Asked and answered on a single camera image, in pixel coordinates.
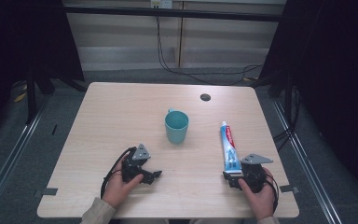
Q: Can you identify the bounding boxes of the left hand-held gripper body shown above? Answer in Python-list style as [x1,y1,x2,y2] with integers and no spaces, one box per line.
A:
[121,143,153,185]

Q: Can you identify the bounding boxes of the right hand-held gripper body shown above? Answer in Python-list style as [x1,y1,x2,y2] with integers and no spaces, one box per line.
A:
[241,153,274,194]

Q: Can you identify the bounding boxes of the toothpaste tube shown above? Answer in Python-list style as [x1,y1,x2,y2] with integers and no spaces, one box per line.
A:
[219,120,243,175]

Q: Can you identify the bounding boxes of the teal cup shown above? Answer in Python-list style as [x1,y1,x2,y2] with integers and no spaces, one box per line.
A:
[164,108,190,145]

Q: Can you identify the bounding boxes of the person's right hand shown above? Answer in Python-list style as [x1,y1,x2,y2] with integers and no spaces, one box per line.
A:
[238,167,276,221]

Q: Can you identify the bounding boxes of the person's left hand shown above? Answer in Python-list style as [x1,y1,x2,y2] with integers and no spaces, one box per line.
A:
[102,155,145,209]

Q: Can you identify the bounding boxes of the black metal stand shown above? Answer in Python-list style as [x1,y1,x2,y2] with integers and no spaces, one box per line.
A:
[283,71,294,125]
[26,69,55,124]

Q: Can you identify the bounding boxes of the black curtain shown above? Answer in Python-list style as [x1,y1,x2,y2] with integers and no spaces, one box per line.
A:
[0,0,86,94]
[258,0,358,203]

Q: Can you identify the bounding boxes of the yellow floor scrap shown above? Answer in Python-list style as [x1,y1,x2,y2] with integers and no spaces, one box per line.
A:
[13,91,28,103]

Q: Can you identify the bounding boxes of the black horizontal bar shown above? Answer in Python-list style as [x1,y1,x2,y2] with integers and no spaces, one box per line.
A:
[63,5,288,22]

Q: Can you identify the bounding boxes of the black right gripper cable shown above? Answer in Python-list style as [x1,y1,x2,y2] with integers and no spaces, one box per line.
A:
[262,172,280,214]

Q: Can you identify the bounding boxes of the black floor cables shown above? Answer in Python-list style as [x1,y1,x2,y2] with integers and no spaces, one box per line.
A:
[273,87,302,150]

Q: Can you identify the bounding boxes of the metal floor rail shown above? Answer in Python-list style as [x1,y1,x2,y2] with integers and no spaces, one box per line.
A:
[271,99,343,224]
[0,96,49,216]

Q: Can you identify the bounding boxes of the black wall cable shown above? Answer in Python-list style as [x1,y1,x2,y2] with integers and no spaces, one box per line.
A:
[155,15,264,86]

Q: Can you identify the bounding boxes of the wall power outlet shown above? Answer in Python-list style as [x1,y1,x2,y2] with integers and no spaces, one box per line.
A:
[150,0,173,9]

